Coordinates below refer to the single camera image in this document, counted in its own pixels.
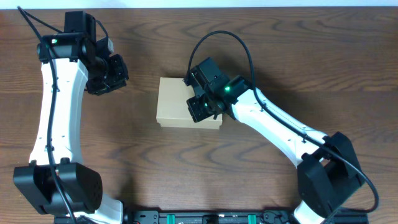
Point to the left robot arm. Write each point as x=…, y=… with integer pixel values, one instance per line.
x=55, y=181

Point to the brown cardboard box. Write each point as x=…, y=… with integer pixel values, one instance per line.
x=172, y=109

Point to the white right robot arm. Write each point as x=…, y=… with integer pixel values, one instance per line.
x=327, y=167

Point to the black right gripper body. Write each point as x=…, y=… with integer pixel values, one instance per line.
x=200, y=108

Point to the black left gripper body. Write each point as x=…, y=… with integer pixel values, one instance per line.
x=106, y=68

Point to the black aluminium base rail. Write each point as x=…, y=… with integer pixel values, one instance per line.
x=267, y=216

